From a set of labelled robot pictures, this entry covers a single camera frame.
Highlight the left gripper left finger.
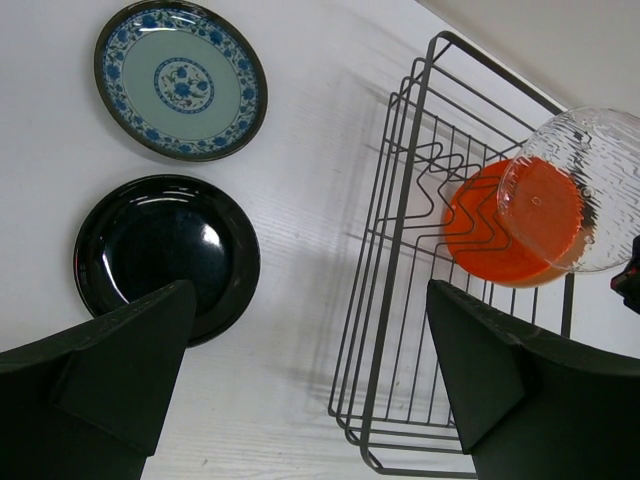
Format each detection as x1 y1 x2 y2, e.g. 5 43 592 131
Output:
1 280 196 479

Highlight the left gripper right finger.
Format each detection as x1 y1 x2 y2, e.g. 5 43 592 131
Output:
426 280 639 479

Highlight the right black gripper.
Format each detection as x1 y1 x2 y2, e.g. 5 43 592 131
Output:
610 236 640 314

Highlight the clear glass plate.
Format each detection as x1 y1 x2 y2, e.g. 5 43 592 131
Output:
497 107 639 273

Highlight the orange plate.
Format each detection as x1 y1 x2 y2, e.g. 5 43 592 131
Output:
442 157 583 288

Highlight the black plate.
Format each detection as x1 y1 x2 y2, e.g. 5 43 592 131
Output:
73 174 261 346

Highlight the blue floral plate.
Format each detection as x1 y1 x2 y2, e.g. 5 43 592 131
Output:
93 1 268 162

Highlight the dark wire dish rack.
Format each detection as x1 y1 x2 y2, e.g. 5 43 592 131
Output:
328 31 575 479

